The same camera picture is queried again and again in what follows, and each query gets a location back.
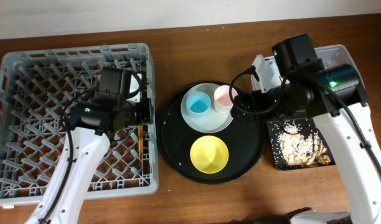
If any pink cup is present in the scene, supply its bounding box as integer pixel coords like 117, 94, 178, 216
214, 85, 233, 114

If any white round plate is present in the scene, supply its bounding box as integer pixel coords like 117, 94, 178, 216
181, 83, 233, 133

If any blue cup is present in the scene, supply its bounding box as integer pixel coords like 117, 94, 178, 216
186, 91, 211, 119

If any yellow bowl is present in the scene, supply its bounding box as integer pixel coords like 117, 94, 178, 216
189, 135, 229, 174

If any food scraps pile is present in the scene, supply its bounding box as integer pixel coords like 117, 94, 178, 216
270, 123, 332, 167

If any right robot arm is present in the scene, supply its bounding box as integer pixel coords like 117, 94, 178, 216
230, 34, 381, 223

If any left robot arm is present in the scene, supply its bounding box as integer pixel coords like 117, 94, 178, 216
28, 67, 153, 223

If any grey dishwasher rack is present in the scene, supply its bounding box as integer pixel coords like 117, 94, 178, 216
0, 43, 159, 208

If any round black tray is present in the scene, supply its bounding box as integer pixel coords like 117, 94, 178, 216
156, 82, 266, 184

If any black rectangular tray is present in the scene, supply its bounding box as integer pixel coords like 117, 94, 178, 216
265, 118, 336, 171

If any clear plastic bin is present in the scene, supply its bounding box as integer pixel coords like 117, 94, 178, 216
250, 44, 366, 94

